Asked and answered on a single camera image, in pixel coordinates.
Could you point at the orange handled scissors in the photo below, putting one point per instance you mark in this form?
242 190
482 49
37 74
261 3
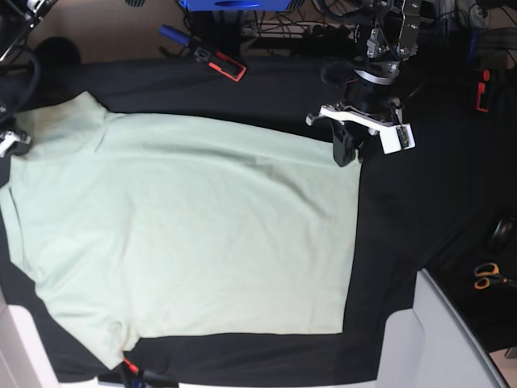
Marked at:
488 275

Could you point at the red black clamp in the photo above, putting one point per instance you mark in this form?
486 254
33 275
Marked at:
135 377
221 63

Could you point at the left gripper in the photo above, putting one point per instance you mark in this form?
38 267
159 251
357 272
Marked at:
370 90

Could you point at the red black clamp bottom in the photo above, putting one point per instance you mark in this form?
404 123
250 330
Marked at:
135 377

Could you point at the red black clamp top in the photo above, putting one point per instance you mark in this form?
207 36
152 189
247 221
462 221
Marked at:
221 63

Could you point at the black round object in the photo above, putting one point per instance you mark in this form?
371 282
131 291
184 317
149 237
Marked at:
502 233

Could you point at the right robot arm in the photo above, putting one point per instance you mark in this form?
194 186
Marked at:
20 68

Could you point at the white furniture left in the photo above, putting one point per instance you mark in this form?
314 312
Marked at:
24 362

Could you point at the grey white furniture right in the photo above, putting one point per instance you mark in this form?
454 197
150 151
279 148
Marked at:
430 345

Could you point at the red clamp right edge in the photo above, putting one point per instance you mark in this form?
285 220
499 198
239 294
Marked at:
481 99

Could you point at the white power strip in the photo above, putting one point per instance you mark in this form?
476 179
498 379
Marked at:
327 31

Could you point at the blue handle tool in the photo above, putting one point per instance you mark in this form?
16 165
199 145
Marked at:
175 35

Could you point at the blue box top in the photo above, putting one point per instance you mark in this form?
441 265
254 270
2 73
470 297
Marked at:
242 5

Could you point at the blue cylinder right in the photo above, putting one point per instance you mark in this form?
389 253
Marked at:
471 53

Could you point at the pale green T-shirt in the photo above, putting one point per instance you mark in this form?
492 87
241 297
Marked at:
136 226

